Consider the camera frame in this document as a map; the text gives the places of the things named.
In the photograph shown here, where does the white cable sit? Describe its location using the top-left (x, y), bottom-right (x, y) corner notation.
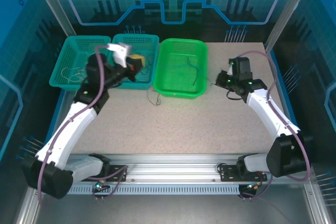
top-left (60, 66), bottom-right (88, 83)

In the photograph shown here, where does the black cable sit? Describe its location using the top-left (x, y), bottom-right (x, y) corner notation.
top-left (146, 90), bottom-right (162, 106)

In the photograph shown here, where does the teal perforated plastic basket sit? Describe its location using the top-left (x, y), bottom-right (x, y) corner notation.
top-left (49, 35), bottom-right (111, 92)
top-left (111, 34), bottom-right (160, 90)

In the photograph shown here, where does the bright green plastic basket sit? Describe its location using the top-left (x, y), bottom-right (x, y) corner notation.
top-left (153, 38), bottom-right (208, 99)

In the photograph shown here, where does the purple left arm harness cable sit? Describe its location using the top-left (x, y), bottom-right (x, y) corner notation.
top-left (38, 45), bottom-right (129, 206)

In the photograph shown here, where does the purple arm harness cable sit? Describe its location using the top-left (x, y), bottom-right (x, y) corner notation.
top-left (38, 45), bottom-right (129, 206)
top-left (236, 50), bottom-right (312, 199)

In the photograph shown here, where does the purple right arm harness cable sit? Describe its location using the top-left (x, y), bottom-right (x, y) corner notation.
top-left (236, 50), bottom-right (312, 199)

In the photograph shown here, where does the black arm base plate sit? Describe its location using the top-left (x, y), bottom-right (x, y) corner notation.
top-left (104, 164), bottom-right (128, 183)
top-left (218, 165), bottom-right (268, 183)

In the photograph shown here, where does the aluminium frame rail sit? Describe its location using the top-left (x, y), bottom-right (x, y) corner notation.
top-left (34, 153), bottom-right (316, 186)

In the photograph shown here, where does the slotted grey cable duct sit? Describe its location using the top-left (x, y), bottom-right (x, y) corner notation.
top-left (41, 184), bottom-right (241, 196)

